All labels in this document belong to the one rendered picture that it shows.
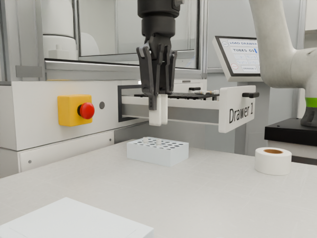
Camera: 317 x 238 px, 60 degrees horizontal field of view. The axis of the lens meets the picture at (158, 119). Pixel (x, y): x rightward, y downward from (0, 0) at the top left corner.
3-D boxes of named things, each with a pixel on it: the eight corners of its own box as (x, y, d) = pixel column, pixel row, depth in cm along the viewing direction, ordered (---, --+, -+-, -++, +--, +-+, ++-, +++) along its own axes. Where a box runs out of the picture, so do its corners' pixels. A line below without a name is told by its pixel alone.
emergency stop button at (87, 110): (96, 118, 66) (96, 101, 66) (84, 120, 63) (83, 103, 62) (87, 117, 68) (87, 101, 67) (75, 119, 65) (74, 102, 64)
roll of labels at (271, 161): (286, 165, 60) (287, 148, 60) (294, 176, 54) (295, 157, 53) (253, 163, 62) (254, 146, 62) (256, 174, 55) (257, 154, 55)
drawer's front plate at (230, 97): (254, 118, 91) (255, 85, 89) (225, 133, 67) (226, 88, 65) (248, 118, 92) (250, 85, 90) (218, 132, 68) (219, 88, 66)
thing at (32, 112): (206, 107, 143) (207, 79, 141) (17, 150, 58) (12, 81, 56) (79, 99, 193) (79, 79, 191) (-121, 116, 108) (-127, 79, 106)
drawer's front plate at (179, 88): (202, 105, 134) (203, 82, 133) (173, 111, 110) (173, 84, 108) (199, 105, 135) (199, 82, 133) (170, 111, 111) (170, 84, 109)
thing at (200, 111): (247, 114, 90) (248, 96, 89) (220, 125, 69) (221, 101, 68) (147, 107, 111) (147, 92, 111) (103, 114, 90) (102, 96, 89)
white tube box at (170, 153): (188, 157, 66) (188, 142, 66) (170, 167, 60) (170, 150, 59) (147, 150, 73) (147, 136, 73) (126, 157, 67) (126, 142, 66)
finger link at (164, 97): (155, 94, 64) (157, 94, 65) (155, 123, 66) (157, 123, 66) (166, 94, 63) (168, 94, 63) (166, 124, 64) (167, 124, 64)
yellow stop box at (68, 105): (95, 123, 69) (94, 94, 68) (72, 127, 63) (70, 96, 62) (80, 121, 72) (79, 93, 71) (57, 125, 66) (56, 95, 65)
